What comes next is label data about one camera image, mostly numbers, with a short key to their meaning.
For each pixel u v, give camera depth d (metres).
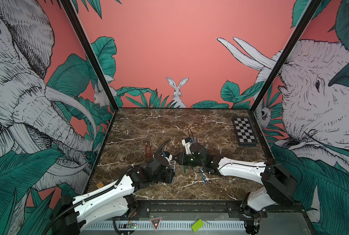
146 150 0.97
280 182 0.44
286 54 0.86
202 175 0.86
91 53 0.86
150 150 0.98
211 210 0.75
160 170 0.59
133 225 0.70
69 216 0.39
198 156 0.64
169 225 0.70
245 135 1.01
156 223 0.70
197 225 0.69
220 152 0.95
